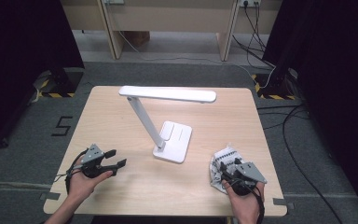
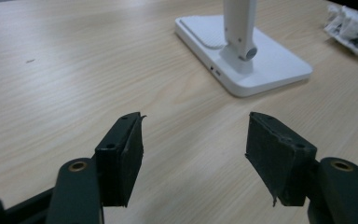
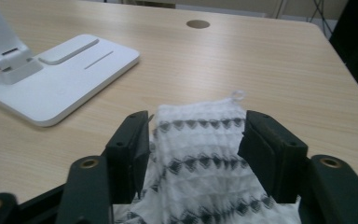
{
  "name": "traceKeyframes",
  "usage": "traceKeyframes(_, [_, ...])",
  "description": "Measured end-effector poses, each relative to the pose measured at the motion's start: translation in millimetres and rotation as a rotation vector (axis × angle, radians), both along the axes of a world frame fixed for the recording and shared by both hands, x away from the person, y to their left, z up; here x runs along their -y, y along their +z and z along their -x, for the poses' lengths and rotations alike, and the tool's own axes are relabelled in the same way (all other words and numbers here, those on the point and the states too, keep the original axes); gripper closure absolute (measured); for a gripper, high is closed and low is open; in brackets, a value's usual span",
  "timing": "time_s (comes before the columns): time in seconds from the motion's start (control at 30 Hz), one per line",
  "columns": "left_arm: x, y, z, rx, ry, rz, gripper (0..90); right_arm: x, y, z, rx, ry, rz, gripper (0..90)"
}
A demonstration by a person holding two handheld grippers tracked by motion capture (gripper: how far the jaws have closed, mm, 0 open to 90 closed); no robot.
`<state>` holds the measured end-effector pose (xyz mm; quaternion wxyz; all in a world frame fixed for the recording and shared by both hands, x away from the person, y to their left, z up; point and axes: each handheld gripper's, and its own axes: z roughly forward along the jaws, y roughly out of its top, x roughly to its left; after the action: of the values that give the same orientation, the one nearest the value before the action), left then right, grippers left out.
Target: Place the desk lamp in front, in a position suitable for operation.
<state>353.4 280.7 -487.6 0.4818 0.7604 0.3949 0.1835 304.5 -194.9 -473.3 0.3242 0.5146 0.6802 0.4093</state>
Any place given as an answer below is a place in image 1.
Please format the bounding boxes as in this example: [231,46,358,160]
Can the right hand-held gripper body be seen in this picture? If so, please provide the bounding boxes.
[221,161,268,197]

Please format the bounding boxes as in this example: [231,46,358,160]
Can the stand base with hazard tape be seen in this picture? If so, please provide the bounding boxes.
[32,66,85,99]
[251,66,300,101]

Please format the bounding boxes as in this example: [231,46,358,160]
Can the grey tape strip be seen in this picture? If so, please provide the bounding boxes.
[39,191,62,202]
[272,197,296,210]

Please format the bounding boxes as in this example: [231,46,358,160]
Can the person's right hand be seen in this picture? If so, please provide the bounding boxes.
[222,179,266,224]

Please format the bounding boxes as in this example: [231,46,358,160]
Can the black curtain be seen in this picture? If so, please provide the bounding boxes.
[262,0,358,216]
[0,0,86,154]

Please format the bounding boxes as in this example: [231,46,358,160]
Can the beige wooden desk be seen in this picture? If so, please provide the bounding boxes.
[59,0,283,63]

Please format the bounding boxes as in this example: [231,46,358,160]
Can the white floor cable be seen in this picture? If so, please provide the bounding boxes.
[117,30,277,89]

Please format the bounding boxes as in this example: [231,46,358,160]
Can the person's left hand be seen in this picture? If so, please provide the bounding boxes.
[68,155,115,203]

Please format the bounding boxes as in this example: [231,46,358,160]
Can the black socket cables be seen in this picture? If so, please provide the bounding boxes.
[232,1,277,69]

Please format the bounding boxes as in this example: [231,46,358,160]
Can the white wall socket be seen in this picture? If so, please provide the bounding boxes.
[239,0,262,7]

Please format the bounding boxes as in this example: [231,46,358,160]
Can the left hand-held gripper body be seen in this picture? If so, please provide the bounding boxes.
[79,143,109,179]

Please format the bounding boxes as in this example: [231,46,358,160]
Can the white cloth with dark diamonds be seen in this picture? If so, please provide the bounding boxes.
[209,144,246,195]

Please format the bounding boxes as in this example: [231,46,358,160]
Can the black floor cables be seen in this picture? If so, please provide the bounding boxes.
[256,104,345,224]

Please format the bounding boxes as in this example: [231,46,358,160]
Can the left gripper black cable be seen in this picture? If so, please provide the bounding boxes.
[54,148,90,194]

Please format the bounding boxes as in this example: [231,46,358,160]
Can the white desk lamp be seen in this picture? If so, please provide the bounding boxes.
[117,85,218,164]

